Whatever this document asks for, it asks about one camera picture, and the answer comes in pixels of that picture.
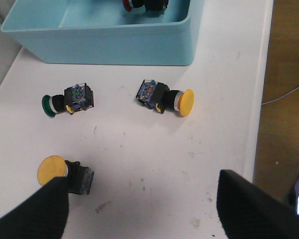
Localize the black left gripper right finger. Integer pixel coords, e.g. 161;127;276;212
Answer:
216;169;299;239

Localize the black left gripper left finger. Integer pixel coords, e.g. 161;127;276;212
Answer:
0;177;69;239

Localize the yellow mushroom push button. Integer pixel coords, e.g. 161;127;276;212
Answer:
136;80;194;117
37;155;94;195

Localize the red mushroom push button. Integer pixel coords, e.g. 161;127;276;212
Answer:
122;0;169;12

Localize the green push button near box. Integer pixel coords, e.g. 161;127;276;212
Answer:
41;83;94;117

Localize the light blue plastic box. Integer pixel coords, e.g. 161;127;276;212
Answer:
1;0;204;66

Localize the grey cable on floor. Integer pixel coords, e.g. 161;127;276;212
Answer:
261;77;299;105

